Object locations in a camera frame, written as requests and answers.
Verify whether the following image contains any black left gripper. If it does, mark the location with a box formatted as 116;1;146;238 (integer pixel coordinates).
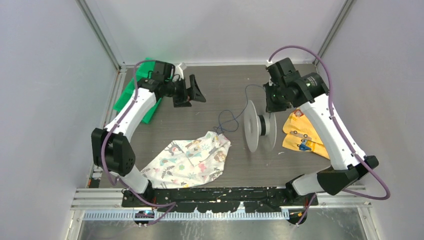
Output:
165;74;206;108

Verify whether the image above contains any white perforated cable spool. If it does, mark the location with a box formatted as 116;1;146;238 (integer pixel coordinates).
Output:
243;100;277;153

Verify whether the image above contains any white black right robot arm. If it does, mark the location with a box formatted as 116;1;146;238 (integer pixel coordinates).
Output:
264;58;379;205

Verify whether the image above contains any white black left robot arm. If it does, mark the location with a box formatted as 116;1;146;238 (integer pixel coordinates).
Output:
91;59;206;207

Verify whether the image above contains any yellow printed cloth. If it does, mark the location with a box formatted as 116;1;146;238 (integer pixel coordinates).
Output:
282;108;330;160

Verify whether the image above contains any green plastic divided bin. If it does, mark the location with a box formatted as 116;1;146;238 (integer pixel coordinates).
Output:
112;58;164;125

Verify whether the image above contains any white patterned cloth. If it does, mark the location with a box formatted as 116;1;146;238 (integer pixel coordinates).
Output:
140;131;231;189

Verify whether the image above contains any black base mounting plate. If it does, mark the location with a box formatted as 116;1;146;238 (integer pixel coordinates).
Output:
142;186;318;213

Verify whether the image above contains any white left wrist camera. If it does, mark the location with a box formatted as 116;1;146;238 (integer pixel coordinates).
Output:
174;62;187;80

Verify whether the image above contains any aluminium frame rail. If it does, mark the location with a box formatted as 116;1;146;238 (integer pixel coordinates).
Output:
70;188;123;210

